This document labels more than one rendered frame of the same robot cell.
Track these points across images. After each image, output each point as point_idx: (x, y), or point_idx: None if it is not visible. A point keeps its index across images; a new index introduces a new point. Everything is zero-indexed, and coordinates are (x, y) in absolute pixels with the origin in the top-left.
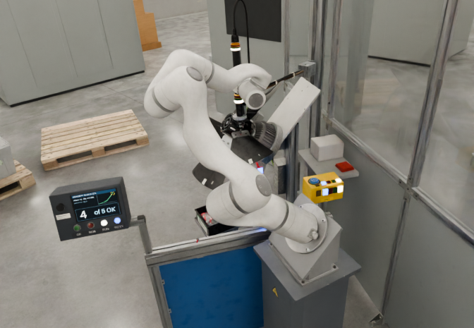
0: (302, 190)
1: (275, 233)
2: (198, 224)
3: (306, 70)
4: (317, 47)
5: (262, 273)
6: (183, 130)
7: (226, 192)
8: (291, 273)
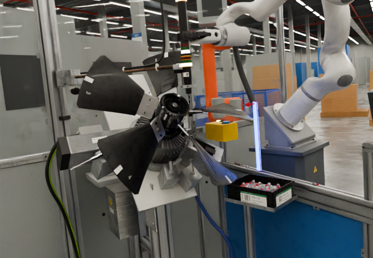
0: (224, 138)
1: (289, 135)
2: (282, 204)
3: (79, 74)
4: (58, 54)
5: (306, 172)
6: (349, 11)
7: (346, 55)
8: (310, 142)
